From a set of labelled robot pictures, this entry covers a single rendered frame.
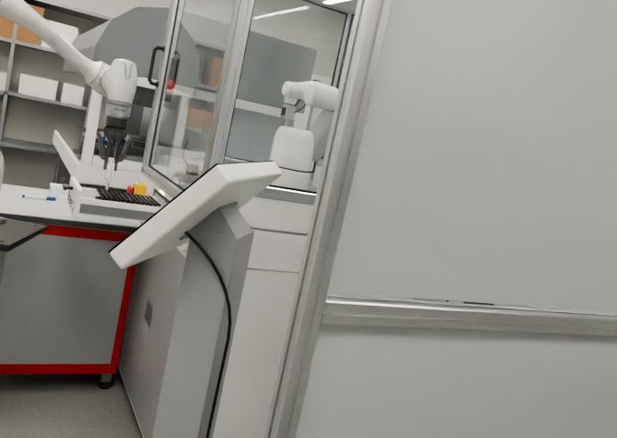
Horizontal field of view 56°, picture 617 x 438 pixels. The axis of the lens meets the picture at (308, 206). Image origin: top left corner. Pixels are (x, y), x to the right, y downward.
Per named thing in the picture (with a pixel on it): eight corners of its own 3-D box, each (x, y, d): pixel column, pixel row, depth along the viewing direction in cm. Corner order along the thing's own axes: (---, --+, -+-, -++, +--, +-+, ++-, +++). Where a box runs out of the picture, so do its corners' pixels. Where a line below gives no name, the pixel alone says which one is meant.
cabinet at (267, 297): (149, 487, 201) (191, 263, 191) (106, 357, 291) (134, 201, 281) (375, 464, 246) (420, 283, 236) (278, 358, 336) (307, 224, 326)
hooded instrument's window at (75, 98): (79, 162, 299) (93, 73, 294) (56, 130, 455) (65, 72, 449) (278, 193, 353) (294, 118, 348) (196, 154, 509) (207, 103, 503)
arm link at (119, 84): (138, 105, 216) (126, 102, 226) (144, 62, 214) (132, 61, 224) (109, 99, 210) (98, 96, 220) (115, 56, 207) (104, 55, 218)
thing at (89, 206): (78, 214, 213) (81, 197, 213) (72, 200, 236) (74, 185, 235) (185, 226, 232) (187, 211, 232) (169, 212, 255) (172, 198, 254)
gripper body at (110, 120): (106, 115, 213) (102, 140, 214) (129, 119, 216) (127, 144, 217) (105, 114, 219) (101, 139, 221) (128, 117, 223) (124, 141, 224)
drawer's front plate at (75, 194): (72, 219, 211) (77, 188, 210) (66, 202, 237) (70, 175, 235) (77, 219, 212) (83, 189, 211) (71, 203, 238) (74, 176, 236)
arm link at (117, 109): (133, 104, 215) (130, 120, 215) (130, 103, 223) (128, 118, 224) (107, 99, 211) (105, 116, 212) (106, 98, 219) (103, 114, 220)
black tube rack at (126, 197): (99, 213, 221) (102, 196, 220) (94, 204, 236) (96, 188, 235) (158, 220, 231) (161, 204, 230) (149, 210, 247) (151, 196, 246)
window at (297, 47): (218, 177, 192) (271, -91, 182) (218, 177, 193) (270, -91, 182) (423, 210, 233) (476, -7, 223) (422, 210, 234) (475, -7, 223)
